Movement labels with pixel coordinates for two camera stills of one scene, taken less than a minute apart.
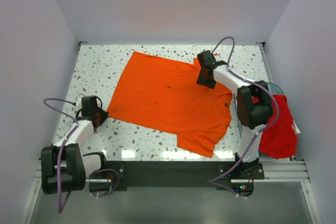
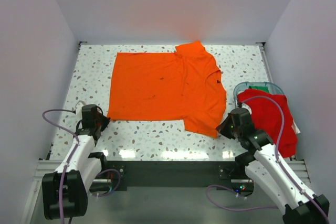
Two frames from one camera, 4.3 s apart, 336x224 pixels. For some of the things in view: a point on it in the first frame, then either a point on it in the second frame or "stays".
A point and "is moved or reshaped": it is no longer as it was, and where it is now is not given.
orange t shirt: [162, 94] is moved or reshaped
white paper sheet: [297, 130] stays
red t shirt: [279, 139] stays
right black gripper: [201, 81] to [222, 128]
